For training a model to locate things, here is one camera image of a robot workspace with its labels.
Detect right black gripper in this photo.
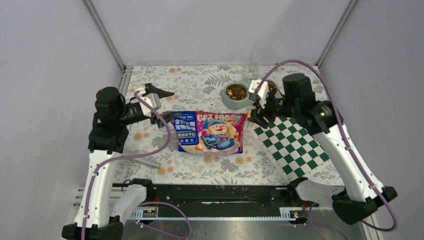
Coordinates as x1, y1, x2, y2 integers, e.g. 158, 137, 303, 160
247, 90, 299, 129

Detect pink pet food bag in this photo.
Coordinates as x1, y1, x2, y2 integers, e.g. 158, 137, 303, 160
171, 111, 248, 155

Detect orange plastic scoop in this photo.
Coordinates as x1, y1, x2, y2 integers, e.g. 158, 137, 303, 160
247, 111, 268, 123

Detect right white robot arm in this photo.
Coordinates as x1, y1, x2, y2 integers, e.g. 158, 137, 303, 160
248, 73, 398, 225

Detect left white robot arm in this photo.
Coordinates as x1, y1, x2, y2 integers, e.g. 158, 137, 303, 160
61, 83, 174, 240

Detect green double pet bowl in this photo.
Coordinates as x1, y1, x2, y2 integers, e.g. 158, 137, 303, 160
221, 79, 282, 110

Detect green white checkerboard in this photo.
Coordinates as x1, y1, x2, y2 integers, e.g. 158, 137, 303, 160
248, 117, 332, 182

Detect clear plastic bottle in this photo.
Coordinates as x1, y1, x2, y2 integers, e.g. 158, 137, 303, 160
246, 52, 261, 81

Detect floral table mat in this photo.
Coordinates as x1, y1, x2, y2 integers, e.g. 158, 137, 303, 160
110, 64, 347, 187

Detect grey metal cylinder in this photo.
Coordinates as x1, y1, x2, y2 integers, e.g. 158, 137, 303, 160
131, 157, 161, 169

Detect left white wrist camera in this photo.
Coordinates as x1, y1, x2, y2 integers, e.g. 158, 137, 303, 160
134, 87, 162, 117

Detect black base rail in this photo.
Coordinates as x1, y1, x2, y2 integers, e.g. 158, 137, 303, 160
110, 180, 319, 220

